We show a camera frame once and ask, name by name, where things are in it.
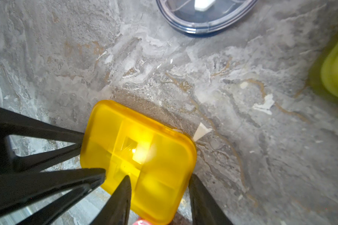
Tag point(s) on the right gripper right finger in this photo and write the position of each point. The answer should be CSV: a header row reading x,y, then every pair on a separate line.
x,y
205,210

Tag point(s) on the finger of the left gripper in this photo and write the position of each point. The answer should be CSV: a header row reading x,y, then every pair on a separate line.
x,y
27,144
18,190

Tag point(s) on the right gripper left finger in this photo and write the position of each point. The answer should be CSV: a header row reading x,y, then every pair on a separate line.
x,y
116,210

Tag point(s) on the red pillbox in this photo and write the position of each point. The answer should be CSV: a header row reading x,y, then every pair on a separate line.
x,y
141,222

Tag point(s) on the yellow lid white pillbox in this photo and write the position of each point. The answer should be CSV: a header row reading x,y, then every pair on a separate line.
x,y
158,159

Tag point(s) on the green lid white pillbox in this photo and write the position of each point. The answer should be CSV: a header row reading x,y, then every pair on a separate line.
x,y
323,75

